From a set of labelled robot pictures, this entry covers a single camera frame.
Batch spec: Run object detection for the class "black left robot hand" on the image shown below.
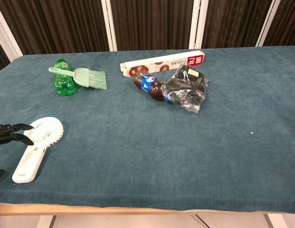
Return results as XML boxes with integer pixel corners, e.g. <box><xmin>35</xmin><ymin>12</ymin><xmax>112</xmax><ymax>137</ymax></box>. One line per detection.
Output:
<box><xmin>0</xmin><ymin>123</ymin><xmax>35</xmax><ymax>181</ymax></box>

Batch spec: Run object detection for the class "white handheld fan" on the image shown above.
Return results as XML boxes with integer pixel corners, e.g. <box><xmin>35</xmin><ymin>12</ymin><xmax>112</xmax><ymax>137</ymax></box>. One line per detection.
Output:
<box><xmin>11</xmin><ymin>116</ymin><xmax>64</xmax><ymax>184</ymax></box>

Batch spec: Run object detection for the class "green plastic bottle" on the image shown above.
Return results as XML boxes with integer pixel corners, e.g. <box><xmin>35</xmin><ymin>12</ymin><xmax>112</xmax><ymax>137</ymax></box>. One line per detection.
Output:
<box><xmin>53</xmin><ymin>58</ymin><xmax>76</xmax><ymax>97</ymax></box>

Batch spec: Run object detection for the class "light green cleaning brush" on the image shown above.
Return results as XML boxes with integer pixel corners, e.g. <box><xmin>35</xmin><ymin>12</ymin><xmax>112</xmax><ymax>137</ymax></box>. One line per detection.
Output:
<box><xmin>48</xmin><ymin>67</ymin><xmax>108</xmax><ymax>91</ymax></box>

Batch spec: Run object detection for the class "cola bottle with blue label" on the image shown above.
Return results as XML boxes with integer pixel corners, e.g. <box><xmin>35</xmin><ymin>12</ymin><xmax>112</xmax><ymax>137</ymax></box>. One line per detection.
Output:
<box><xmin>133</xmin><ymin>70</ymin><xmax>173</xmax><ymax>105</ymax></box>

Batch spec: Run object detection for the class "teal table cloth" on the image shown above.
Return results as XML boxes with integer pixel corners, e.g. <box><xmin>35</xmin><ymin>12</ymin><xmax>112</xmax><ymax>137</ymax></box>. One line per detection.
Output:
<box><xmin>0</xmin><ymin>45</ymin><xmax>295</xmax><ymax>213</ymax></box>

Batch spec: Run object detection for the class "white cling wrap box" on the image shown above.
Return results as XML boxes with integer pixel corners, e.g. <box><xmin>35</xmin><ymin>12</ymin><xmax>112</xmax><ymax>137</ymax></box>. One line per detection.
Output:
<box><xmin>120</xmin><ymin>50</ymin><xmax>206</xmax><ymax>77</ymax></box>

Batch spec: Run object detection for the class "dark brown curtain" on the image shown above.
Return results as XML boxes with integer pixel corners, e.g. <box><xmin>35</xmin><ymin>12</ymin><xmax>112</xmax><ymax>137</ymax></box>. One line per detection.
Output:
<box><xmin>0</xmin><ymin>0</ymin><xmax>295</xmax><ymax>73</ymax></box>

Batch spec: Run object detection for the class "clear bag with black item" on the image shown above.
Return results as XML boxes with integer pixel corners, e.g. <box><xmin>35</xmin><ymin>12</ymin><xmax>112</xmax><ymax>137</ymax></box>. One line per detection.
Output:
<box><xmin>161</xmin><ymin>65</ymin><xmax>212</xmax><ymax>114</ymax></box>

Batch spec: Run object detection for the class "white partition frame post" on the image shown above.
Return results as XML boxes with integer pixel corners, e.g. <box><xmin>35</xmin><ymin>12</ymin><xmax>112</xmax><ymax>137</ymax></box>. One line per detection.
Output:
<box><xmin>0</xmin><ymin>3</ymin><xmax>24</xmax><ymax>63</ymax></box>
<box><xmin>189</xmin><ymin>0</ymin><xmax>209</xmax><ymax>50</ymax></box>
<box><xmin>101</xmin><ymin>0</ymin><xmax>118</xmax><ymax>52</ymax></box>
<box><xmin>255</xmin><ymin>0</ymin><xmax>282</xmax><ymax>47</ymax></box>

